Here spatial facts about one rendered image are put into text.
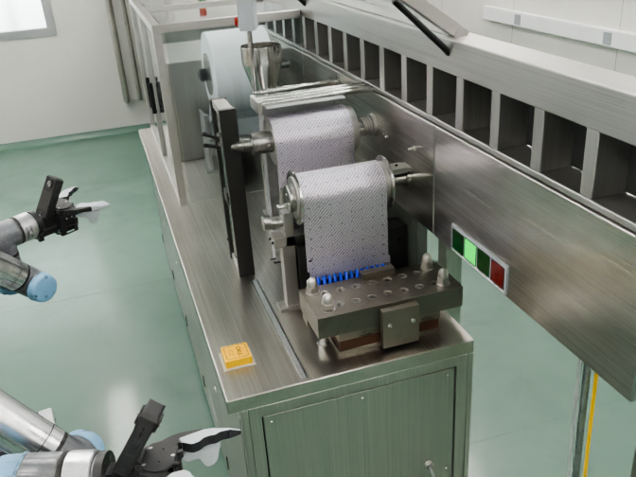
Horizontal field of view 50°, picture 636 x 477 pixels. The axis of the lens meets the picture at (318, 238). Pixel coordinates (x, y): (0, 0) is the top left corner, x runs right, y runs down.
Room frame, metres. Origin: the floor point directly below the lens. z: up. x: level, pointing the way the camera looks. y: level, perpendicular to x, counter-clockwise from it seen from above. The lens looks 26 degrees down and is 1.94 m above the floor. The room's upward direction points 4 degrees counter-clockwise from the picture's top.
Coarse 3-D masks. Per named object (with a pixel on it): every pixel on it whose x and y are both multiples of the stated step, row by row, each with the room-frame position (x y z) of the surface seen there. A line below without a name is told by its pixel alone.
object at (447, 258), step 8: (440, 240) 1.94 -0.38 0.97; (440, 248) 1.94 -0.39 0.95; (448, 248) 1.90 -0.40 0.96; (440, 256) 1.94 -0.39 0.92; (448, 256) 1.90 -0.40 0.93; (456, 256) 1.91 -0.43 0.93; (440, 264) 1.94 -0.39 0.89; (448, 264) 1.90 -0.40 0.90; (456, 264) 1.91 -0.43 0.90; (456, 272) 1.91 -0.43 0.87; (448, 312) 1.90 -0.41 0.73; (456, 312) 1.91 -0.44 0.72; (456, 320) 1.91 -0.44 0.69; (632, 464) 1.09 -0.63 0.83; (632, 472) 1.09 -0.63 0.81
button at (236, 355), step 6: (222, 348) 1.49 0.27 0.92; (228, 348) 1.49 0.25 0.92; (234, 348) 1.49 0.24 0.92; (240, 348) 1.49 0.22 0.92; (246, 348) 1.49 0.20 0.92; (222, 354) 1.47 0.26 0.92; (228, 354) 1.47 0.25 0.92; (234, 354) 1.46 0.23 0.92; (240, 354) 1.46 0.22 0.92; (246, 354) 1.46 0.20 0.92; (228, 360) 1.44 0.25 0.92; (234, 360) 1.44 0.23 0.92; (240, 360) 1.44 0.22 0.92; (246, 360) 1.45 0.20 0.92; (252, 360) 1.45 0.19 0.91; (228, 366) 1.44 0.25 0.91; (234, 366) 1.44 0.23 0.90
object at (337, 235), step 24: (312, 216) 1.64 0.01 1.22; (336, 216) 1.66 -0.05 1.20; (360, 216) 1.68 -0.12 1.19; (384, 216) 1.70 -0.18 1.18; (312, 240) 1.64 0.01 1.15; (336, 240) 1.66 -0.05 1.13; (360, 240) 1.68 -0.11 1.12; (384, 240) 1.70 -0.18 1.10; (312, 264) 1.64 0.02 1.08; (336, 264) 1.66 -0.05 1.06
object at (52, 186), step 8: (48, 176) 1.77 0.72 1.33; (48, 184) 1.75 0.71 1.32; (56, 184) 1.75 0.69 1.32; (48, 192) 1.75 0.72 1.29; (56, 192) 1.75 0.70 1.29; (40, 200) 1.75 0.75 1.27; (48, 200) 1.73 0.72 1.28; (56, 200) 1.75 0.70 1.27; (40, 208) 1.74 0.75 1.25; (48, 208) 1.73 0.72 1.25; (48, 216) 1.73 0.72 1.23
